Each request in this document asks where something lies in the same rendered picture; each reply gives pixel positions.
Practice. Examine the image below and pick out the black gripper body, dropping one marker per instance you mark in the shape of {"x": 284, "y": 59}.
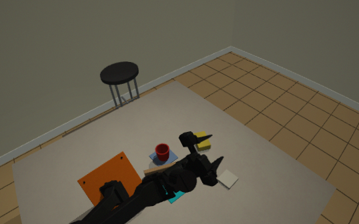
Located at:
{"x": 188, "y": 140}

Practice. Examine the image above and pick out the yellow rectangular block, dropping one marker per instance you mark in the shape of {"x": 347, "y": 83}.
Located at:
{"x": 204, "y": 144}

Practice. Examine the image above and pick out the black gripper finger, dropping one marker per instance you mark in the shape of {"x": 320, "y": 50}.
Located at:
{"x": 216, "y": 164}
{"x": 200, "y": 139}

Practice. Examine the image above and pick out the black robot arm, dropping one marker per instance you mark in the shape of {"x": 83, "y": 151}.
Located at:
{"x": 150, "y": 192}

